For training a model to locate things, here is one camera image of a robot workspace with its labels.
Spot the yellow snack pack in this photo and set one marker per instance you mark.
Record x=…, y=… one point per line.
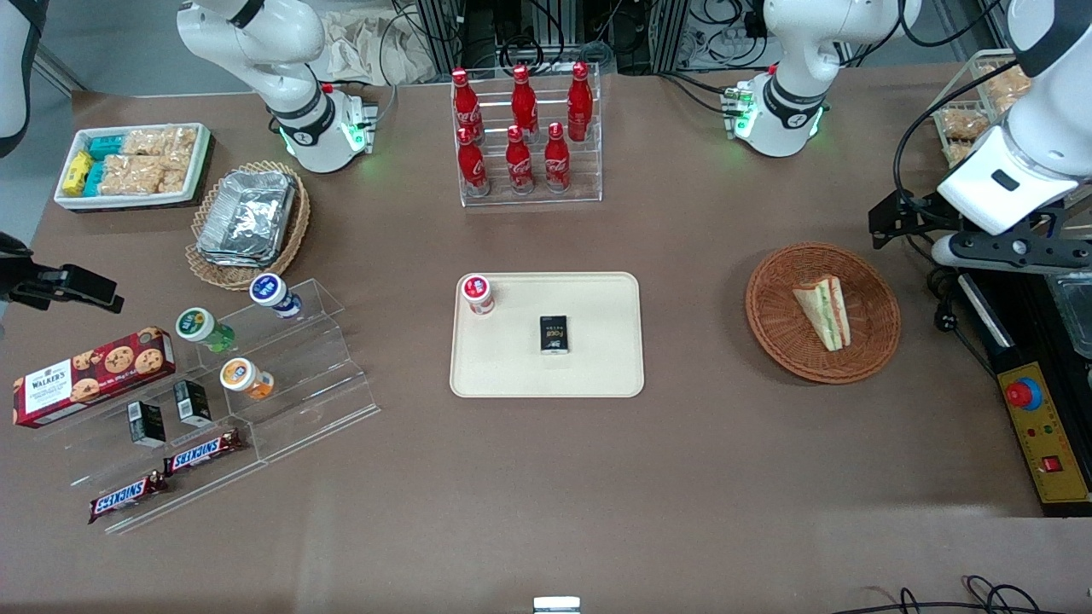
x=78, y=173

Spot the brown round wicker basket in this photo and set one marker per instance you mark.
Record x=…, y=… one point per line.
x=781, y=341

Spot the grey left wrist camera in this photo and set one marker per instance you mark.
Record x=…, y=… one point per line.
x=994, y=253

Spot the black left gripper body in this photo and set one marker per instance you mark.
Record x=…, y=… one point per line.
x=923, y=214

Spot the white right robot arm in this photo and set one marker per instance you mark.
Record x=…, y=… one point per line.
x=281, y=38

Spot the clear acrylic bottle rack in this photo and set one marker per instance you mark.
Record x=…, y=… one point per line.
x=589, y=170

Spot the red Walkers cookie box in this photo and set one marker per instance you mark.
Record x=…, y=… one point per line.
x=85, y=379

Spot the crumpled beige cloth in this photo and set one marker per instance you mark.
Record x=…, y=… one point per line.
x=375, y=47

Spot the black sealing machine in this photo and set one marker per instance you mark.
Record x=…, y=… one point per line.
x=1032, y=315

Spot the clear acrylic stepped display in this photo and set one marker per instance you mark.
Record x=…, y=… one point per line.
x=316, y=375

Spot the teal snack pack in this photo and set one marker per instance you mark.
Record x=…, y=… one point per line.
x=106, y=146
x=95, y=177

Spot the silver foil pouch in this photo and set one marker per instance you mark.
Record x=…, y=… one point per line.
x=215, y=251

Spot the yellow black control box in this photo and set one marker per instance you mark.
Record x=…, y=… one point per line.
x=1045, y=426

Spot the small bottle blue cap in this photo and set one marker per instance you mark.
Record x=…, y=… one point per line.
x=271, y=292

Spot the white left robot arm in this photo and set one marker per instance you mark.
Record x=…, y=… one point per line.
x=798, y=51

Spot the clear plastic container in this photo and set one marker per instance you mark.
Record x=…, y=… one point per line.
x=1077, y=320

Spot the small bottle orange cap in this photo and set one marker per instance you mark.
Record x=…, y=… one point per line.
x=241, y=376

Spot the red cola bottle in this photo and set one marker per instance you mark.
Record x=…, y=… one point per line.
x=472, y=166
x=579, y=102
x=519, y=166
x=556, y=164
x=466, y=107
x=524, y=102

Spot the small bottle red white cap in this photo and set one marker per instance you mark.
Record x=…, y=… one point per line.
x=478, y=292

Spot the small bottle green cap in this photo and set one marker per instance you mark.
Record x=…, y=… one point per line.
x=198, y=326

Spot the dark equipment rack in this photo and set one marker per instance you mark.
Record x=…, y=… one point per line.
x=648, y=34

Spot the red emergency stop button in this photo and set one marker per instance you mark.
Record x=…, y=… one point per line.
x=1022, y=393

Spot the clear bag fried snack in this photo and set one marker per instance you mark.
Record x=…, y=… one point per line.
x=1007, y=104
x=960, y=153
x=964, y=124
x=1000, y=81

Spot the stack of foil trays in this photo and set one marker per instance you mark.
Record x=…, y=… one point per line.
x=252, y=209

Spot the clear bag rice crackers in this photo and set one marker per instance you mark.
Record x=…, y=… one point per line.
x=174, y=173
x=130, y=175
x=179, y=139
x=142, y=141

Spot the light oval wicker basket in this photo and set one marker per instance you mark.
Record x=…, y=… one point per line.
x=294, y=230

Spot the small black green carton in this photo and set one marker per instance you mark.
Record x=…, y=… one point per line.
x=193, y=402
x=147, y=424

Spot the triangular sandwich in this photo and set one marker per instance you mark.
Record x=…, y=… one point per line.
x=823, y=311

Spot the white rectangular snack bin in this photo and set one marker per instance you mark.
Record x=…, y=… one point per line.
x=200, y=166

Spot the beige plastic tray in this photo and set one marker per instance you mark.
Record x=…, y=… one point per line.
x=589, y=367

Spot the Snickers chocolate bar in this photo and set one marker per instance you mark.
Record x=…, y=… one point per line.
x=203, y=452
x=126, y=498

